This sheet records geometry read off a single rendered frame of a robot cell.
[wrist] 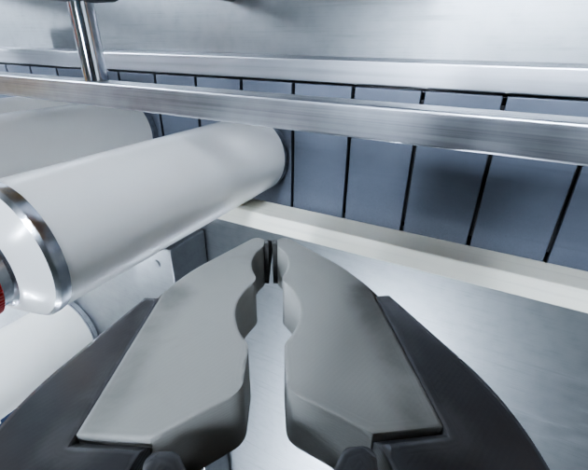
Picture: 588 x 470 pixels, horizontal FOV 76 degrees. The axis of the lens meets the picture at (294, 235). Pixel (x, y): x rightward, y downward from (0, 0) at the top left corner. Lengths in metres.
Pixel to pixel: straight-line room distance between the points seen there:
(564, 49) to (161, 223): 0.23
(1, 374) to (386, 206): 0.44
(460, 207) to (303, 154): 0.10
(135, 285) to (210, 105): 0.29
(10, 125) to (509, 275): 0.28
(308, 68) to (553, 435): 0.33
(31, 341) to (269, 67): 0.41
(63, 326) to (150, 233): 0.39
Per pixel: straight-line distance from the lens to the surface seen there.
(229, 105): 0.17
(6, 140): 0.27
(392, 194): 0.24
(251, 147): 0.22
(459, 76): 0.22
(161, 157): 0.18
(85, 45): 0.23
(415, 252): 0.21
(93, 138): 0.29
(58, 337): 0.55
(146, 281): 0.42
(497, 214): 0.23
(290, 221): 0.23
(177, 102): 0.19
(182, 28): 0.36
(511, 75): 0.22
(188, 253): 0.39
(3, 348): 0.54
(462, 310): 0.32
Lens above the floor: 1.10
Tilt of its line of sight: 52 degrees down
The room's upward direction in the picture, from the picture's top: 130 degrees counter-clockwise
